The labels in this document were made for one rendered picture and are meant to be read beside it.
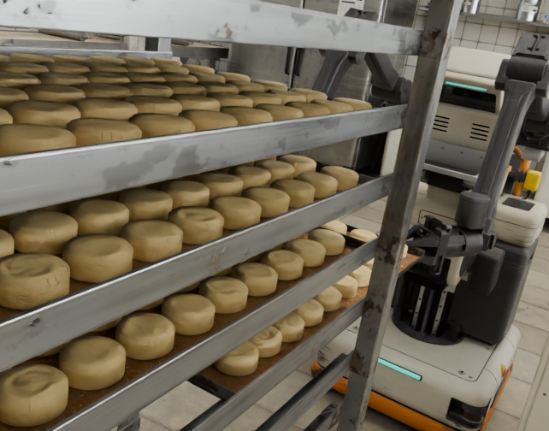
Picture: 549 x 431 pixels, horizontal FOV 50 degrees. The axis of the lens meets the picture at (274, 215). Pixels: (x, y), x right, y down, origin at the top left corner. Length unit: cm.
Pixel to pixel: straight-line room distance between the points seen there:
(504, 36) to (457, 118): 380
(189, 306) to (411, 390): 164
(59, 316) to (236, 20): 22
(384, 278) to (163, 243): 42
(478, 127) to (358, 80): 321
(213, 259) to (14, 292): 15
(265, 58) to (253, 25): 500
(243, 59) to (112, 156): 521
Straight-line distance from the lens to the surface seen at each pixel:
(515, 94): 139
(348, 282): 89
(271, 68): 541
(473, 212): 120
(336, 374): 85
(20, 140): 37
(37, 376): 47
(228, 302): 59
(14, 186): 32
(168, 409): 217
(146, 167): 38
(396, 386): 217
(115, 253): 44
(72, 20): 32
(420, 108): 77
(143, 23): 36
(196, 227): 51
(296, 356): 69
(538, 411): 183
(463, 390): 210
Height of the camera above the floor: 133
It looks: 19 degrees down
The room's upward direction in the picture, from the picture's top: 9 degrees clockwise
